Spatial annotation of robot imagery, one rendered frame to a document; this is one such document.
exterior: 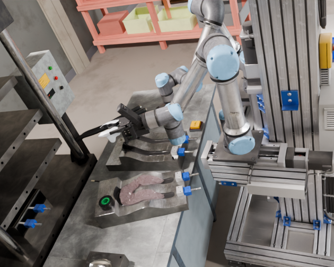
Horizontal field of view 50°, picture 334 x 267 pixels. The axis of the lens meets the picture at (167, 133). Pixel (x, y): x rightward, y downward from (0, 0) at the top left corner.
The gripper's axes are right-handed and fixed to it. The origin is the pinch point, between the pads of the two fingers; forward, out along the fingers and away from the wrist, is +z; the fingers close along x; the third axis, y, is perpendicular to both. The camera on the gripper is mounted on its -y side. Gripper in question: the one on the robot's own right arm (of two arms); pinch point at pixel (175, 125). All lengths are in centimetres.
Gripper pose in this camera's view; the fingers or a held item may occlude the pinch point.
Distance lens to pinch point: 215.6
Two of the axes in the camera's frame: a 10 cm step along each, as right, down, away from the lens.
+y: 9.2, -0.5, -3.8
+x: 2.5, -6.8, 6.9
